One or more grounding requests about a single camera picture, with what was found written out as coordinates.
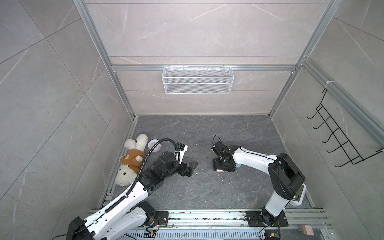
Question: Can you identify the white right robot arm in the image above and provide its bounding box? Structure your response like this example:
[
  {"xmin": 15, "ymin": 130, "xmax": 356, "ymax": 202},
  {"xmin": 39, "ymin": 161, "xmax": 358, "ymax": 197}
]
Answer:
[{"xmin": 211, "ymin": 141, "xmax": 307, "ymax": 226}]

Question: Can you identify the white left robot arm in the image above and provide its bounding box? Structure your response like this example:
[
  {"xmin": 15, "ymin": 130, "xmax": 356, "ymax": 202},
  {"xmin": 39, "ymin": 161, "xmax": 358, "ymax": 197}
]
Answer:
[{"xmin": 66, "ymin": 152, "xmax": 198, "ymax": 240}]

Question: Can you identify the pink alarm clock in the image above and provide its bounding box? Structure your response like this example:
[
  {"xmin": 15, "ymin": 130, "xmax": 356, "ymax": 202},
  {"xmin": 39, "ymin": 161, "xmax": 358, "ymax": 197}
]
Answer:
[{"xmin": 148, "ymin": 139, "xmax": 162, "ymax": 152}]

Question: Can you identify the plush bunny brown hoodie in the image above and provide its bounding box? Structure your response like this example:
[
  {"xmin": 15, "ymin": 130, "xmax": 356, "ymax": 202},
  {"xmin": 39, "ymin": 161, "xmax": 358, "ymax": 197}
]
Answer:
[{"xmin": 115, "ymin": 134, "xmax": 148, "ymax": 187}]

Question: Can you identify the white digital timer device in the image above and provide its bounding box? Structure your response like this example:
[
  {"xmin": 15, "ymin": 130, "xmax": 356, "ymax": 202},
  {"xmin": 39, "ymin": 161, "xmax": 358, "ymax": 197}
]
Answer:
[{"xmin": 290, "ymin": 184, "xmax": 307, "ymax": 207}]

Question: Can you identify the slotted cable duct rail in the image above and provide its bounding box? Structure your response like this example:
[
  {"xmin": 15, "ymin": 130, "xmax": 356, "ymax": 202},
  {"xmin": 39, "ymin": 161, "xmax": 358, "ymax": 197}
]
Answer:
[{"xmin": 120, "ymin": 209, "xmax": 337, "ymax": 240}]

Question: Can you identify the white wire mesh basket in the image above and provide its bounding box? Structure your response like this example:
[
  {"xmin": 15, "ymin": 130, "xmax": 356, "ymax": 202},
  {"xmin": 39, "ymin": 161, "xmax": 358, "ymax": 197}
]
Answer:
[{"xmin": 162, "ymin": 66, "xmax": 235, "ymax": 94}]

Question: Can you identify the pink block beside rail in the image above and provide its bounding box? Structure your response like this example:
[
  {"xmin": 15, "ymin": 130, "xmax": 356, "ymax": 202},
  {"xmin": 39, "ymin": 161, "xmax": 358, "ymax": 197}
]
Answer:
[{"xmin": 299, "ymin": 225, "xmax": 315, "ymax": 236}]

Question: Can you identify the black wall hook rack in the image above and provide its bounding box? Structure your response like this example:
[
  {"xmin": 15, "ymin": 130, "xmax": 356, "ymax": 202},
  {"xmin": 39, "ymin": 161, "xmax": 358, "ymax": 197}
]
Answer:
[{"xmin": 307, "ymin": 89, "xmax": 384, "ymax": 168}]

